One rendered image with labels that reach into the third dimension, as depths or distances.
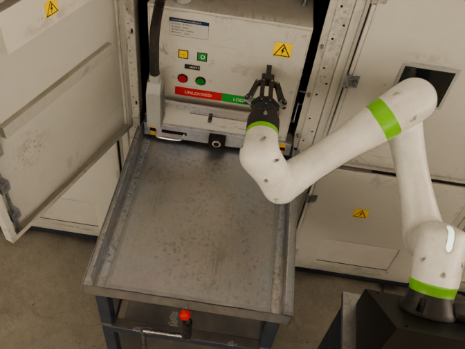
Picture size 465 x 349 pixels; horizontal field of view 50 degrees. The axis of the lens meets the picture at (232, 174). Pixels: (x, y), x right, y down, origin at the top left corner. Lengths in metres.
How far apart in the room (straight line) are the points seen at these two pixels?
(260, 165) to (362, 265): 1.33
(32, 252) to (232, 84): 1.44
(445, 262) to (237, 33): 0.87
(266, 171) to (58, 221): 1.47
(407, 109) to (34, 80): 1.00
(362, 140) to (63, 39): 0.87
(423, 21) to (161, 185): 0.97
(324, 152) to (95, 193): 1.22
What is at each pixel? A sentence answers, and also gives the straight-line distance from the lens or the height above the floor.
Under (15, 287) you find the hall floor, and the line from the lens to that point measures 2.60.
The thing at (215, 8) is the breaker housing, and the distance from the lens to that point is 1.57.
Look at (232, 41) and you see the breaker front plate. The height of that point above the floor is 1.31.
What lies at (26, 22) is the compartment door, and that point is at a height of 1.48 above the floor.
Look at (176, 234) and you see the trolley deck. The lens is 1.63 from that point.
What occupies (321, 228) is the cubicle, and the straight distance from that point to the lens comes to 2.27.
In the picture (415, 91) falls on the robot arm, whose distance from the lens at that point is 1.42.
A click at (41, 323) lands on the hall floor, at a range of 2.49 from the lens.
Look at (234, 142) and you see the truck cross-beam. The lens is 1.84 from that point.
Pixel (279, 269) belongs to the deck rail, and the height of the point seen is 0.85.
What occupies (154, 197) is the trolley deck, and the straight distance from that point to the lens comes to 1.72.
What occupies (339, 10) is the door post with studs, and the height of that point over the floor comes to 1.44.
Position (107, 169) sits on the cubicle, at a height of 0.59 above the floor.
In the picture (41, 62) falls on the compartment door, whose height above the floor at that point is 1.33.
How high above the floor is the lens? 2.20
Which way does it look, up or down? 49 degrees down
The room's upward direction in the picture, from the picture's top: 8 degrees clockwise
